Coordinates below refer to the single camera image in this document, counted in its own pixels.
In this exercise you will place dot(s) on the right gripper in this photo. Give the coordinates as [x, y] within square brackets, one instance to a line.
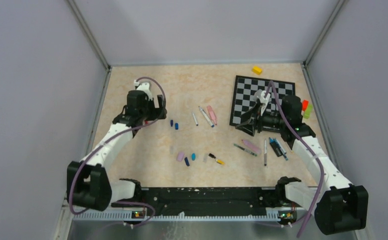
[250, 115]

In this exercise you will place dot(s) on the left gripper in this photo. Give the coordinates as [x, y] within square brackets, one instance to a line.
[155, 111]

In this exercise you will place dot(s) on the white marker dark blue cap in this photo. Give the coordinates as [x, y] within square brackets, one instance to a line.
[265, 153]

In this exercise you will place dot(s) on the green gel pen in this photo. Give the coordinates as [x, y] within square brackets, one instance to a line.
[245, 150]

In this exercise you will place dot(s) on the pink highlighter pen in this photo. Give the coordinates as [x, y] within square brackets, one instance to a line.
[254, 148]

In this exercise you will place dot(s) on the black marker blue cap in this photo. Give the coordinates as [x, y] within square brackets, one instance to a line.
[275, 147]

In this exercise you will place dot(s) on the pink highlighter cap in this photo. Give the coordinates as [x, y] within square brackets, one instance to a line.
[180, 156]

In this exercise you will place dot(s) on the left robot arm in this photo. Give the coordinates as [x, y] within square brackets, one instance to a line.
[88, 184]

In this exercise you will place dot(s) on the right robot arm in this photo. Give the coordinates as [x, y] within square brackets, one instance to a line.
[337, 205]

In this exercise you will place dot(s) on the yellow block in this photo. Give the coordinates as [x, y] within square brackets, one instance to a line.
[257, 70]

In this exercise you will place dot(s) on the green curved block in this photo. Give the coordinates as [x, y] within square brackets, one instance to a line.
[308, 111]

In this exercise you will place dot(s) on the red block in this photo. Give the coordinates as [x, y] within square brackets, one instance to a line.
[305, 104]

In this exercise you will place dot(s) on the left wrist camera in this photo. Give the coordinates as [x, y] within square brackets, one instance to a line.
[144, 86]

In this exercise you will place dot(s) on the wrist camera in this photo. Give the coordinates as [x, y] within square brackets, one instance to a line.
[144, 86]
[263, 97]

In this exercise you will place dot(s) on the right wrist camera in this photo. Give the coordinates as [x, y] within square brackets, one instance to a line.
[263, 97]

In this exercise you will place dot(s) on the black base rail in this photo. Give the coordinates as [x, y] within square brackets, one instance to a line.
[213, 201]

